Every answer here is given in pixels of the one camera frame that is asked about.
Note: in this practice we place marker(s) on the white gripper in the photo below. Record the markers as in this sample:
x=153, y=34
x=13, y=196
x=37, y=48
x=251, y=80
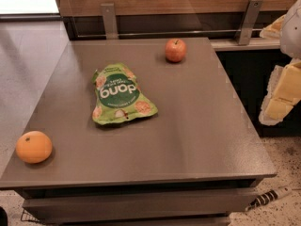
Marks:
x=292, y=32

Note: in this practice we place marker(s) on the red apple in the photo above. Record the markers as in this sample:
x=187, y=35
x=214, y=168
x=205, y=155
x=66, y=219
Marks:
x=175, y=50

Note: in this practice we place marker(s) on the grey drawer cabinet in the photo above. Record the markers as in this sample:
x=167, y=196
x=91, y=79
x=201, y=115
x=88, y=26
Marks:
x=137, y=204

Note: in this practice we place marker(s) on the green snack bag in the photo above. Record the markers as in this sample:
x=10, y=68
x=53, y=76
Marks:
x=118, y=96

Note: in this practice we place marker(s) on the orange fruit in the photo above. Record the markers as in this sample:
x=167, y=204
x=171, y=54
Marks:
x=34, y=147

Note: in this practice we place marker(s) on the right metal bracket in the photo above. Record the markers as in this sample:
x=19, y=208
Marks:
x=244, y=33

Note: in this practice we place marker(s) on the metal bracket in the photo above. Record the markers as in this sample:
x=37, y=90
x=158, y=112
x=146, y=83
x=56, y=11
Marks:
x=110, y=21
x=244, y=33

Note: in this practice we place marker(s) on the metal rail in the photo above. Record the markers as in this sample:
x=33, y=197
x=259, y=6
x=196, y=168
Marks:
x=212, y=34

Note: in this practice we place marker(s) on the left metal bracket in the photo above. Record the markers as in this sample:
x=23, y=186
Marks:
x=110, y=21

